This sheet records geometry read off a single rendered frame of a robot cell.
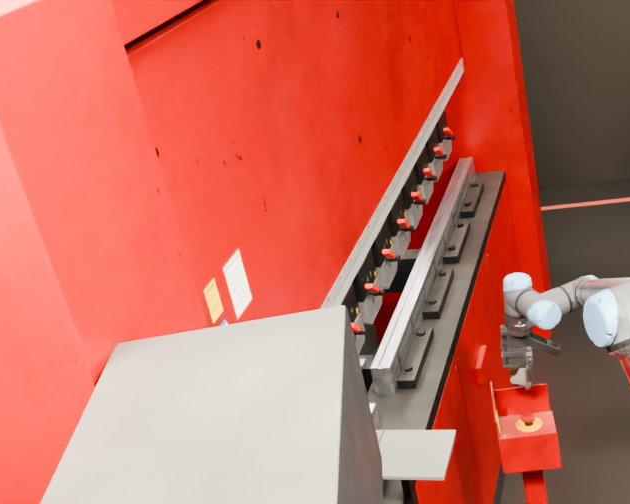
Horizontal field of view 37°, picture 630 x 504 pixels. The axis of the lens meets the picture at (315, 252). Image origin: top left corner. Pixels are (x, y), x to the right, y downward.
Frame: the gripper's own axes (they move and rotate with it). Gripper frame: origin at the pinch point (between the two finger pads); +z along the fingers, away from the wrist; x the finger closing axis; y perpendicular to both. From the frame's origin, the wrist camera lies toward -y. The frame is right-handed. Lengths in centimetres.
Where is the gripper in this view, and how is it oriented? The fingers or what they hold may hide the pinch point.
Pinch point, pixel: (529, 386)
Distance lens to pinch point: 279.2
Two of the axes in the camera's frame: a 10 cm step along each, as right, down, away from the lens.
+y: -9.9, 0.8, 1.4
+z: 1.3, 9.0, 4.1
